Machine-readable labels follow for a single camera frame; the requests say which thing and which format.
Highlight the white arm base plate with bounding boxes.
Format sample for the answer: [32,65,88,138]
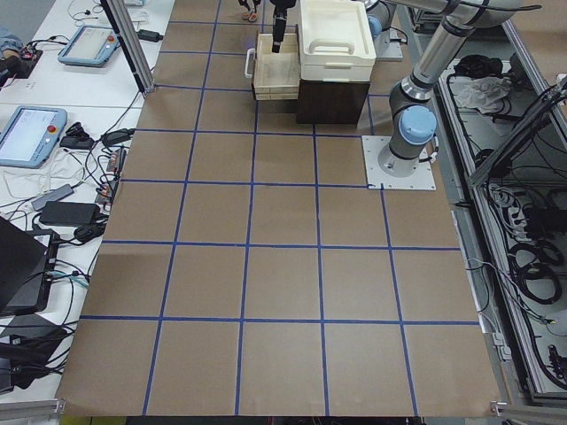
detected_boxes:
[361,135,436,191]

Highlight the black laptop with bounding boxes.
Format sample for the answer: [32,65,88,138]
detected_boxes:
[1,219,59,316]

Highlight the grey usb hub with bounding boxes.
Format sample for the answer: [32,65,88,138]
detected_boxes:
[31,184,74,212]

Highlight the black power adapter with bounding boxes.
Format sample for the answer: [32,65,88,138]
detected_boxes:
[39,201,100,227]

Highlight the black coiled cable bundle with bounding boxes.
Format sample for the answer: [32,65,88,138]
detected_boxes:
[507,243,563,306]

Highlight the blue teach pendant far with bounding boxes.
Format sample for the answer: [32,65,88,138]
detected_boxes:
[58,26,119,67]

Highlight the wooden drawer with white handle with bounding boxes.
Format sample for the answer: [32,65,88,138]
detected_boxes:
[245,33,299,101]

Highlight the aluminium frame post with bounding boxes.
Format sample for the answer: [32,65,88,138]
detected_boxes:
[100,0,155,97]

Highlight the blue teach pendant near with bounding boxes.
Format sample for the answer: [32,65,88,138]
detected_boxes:
[1,105,67,169]

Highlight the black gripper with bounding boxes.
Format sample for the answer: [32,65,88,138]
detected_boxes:
[270,0,296,53]

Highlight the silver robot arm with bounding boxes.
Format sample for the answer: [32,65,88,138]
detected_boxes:
[377,1,541,178]

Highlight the dark brown drawer cabinet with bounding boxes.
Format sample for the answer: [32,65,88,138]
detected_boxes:
[296,80,370,124]

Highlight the blue teach pendant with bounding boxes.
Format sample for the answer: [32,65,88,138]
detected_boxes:
[1,105,67,169]
[58,26,119,67]

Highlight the orange grey handled scissors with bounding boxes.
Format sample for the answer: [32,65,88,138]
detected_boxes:
[241,12,258,22]

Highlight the white plastic tray bin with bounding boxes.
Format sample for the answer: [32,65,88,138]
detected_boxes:
[299,0,376,82]

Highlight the white crumpled cloth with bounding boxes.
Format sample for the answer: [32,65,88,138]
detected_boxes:
[455,76,512,114]

